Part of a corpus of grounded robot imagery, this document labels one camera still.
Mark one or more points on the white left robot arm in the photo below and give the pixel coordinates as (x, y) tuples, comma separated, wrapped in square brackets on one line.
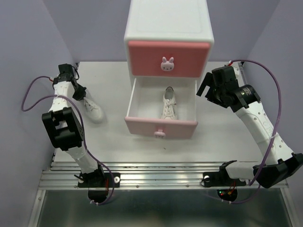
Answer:
[(61, 123)]

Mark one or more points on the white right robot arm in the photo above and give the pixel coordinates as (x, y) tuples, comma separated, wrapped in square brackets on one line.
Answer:
[(281, 161)]

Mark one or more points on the pink bunny knob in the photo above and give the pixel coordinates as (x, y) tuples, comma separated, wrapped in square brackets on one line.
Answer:
[(159, 134), (167, 65)]

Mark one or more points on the white shoe cabinet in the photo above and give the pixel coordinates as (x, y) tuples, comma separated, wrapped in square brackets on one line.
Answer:
[(170, 21)]

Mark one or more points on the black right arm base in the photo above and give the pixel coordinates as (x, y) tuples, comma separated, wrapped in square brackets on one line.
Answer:
[(229, 186)]

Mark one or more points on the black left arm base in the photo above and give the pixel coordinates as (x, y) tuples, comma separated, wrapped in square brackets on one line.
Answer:
[(100, 188)]

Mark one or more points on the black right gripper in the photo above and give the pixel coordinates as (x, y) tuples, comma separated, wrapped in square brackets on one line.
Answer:
[(209, 80)]

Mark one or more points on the white sneaker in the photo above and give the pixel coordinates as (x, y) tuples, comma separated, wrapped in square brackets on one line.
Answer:
[(93, 111), (169, 105)]

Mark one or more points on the dark pink drawer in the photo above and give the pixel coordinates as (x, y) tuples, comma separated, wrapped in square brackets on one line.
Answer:
[(167, 59)]

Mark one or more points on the aluminium rail frame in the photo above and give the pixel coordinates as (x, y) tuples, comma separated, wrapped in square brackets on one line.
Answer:
[(146, 163)]

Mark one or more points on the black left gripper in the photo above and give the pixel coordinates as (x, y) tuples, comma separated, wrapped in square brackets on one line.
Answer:
[(81, 93)]

